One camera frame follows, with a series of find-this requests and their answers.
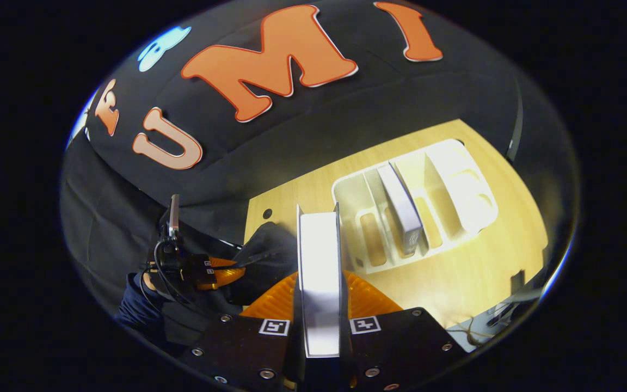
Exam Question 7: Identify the tangled cables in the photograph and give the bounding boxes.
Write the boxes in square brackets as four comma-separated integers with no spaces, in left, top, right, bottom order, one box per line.
[450,316,496,349]

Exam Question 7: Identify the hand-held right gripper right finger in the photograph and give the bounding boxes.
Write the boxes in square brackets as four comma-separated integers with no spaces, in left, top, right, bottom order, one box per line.
[341,269,468,391]

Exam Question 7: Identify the black schoolbag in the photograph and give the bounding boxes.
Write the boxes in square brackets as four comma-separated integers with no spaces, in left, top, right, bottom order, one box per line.
[226,220,300,311]

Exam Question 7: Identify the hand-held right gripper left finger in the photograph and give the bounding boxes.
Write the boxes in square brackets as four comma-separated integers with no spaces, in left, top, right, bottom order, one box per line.
[180,271,304,391]

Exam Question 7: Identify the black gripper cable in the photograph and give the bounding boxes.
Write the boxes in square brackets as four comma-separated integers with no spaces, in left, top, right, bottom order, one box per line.
[139,240,197,305]

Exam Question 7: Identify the blue book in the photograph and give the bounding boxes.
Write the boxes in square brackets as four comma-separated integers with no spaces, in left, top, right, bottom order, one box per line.
[376,162,424,258]

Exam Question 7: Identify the white bookshelf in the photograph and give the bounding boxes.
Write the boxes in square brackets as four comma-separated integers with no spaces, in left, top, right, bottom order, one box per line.
[331,138,500,275]

